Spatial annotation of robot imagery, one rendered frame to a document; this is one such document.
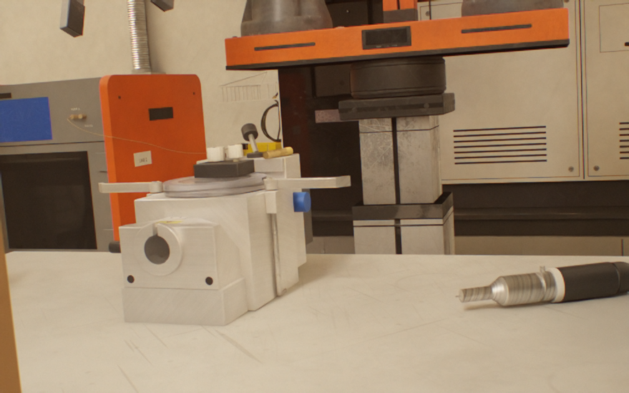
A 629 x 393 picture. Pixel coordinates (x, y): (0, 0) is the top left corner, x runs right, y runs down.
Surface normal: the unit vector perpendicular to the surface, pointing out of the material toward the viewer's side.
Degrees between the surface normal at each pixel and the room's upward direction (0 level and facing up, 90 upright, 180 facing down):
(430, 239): 90
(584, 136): 90
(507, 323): 0
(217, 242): 90
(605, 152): 90
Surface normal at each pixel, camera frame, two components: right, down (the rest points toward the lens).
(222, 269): 0.93, -0.02
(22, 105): -0.35, 0.14
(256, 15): -0.65, -0.16
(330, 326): -0.07, -0.99
